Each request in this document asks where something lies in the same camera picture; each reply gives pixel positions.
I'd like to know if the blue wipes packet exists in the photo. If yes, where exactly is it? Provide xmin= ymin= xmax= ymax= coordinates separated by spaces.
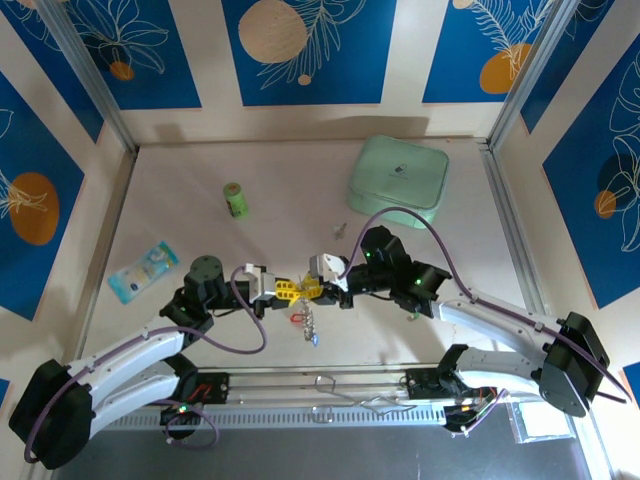
xmin=107 ymin=240 xmax=180 ymax=305

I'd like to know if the mint green zipper case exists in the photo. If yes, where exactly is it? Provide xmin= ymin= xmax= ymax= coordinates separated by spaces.
xmin=346 ymin=134 xmax=450 ymax=231

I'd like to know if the green cylindrical can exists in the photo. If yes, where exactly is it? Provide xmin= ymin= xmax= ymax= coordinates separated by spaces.
xmin=222 ymin=181 xmax=251 ymax=221

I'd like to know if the silver taped square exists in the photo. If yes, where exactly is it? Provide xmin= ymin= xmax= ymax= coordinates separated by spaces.
xmin=505 ymin=399 xmax=576 ymax=445

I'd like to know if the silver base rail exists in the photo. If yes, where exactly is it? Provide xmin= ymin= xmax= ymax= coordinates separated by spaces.
xmin=197 ymin=368 xmax=451 ymax=404

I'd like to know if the bent silver wire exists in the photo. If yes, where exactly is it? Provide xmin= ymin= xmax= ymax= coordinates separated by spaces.
xmin=310 ymin=374 xmax=419 ymax=424

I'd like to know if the aluminium side rail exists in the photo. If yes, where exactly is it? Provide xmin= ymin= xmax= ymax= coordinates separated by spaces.
xmin=479 ymin=140 xmax=551 ymax=316
xmin=74 ymin=149 xmax=139 ymax=351

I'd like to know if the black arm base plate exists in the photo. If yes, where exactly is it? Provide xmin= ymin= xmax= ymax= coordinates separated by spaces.
xmin=160 ymin=370 xmax=232 ymax=426
xmin=404 ymin=367 xmax=501 ymax=435

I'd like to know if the slotted grey cable duct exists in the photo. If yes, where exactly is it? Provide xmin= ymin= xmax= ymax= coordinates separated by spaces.
xmin=82 ymin=402 xmax=509 ymax=431

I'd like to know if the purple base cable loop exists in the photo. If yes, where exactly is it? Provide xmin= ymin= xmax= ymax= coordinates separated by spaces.
xmin=163 ymin=402 xmax=221 ymax=452
xmin=459 ymin=389 xmax=510 ymax=440

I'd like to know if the aluminium frame post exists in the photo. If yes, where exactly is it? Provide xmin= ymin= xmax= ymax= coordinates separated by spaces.
xmin=35 ymin=0 xmax=140 ymax=154
xmin=488 ymin=0 xmax=576 ymax=151

